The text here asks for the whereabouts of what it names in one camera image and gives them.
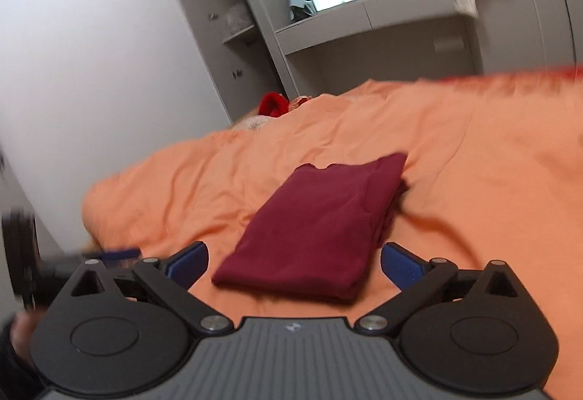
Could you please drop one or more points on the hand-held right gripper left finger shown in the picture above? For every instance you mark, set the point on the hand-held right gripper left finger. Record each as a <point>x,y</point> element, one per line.
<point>189,264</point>

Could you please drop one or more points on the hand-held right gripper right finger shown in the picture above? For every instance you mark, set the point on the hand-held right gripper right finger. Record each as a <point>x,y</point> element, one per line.
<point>403,267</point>

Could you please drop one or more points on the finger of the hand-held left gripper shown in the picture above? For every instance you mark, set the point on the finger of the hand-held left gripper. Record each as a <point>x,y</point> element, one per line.
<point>116,255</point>

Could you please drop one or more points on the maroon garment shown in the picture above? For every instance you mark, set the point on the maroon garment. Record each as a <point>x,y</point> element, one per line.
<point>309,236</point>

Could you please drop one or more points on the person's left forearm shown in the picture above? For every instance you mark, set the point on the person's left forearm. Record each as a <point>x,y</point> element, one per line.
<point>11,366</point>

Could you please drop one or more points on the person's left hand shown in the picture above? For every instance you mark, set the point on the person's left hand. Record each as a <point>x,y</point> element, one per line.
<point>22,334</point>

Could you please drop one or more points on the orange blanket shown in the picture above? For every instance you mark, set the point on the orange blanket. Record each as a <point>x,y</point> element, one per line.
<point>478,163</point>

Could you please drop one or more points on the red plush cloth item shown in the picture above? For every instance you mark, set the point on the red plush cloth item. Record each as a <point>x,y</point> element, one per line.
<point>273,103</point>

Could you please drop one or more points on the grey window bench cabinet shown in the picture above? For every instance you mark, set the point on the grey window bench cabinet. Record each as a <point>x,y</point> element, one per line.
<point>364,49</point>

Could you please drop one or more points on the pale rectangular plate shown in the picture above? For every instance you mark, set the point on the pale rectangular plate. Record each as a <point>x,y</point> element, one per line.
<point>448,45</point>

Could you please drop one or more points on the grey open wardrobe cabinet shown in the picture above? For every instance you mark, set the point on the grey open wardrobe cabinet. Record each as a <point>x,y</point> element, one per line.
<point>227,40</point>

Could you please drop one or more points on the grey tall wardrobe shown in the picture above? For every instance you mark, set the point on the grey tall wardrobe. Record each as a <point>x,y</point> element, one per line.
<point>533,3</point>

